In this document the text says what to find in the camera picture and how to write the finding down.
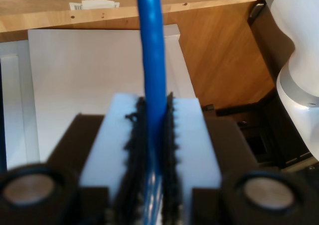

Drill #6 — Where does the blue network cable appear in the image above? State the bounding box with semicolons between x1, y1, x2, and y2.
136;0;168;225

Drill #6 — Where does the white cabinet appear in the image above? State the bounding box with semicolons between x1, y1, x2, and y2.
0;28;197;171

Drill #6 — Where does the white printed label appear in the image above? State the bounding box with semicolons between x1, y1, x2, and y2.
69;0;120;11

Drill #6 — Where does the black metal frame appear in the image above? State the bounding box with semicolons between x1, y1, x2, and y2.
201;93;319;172

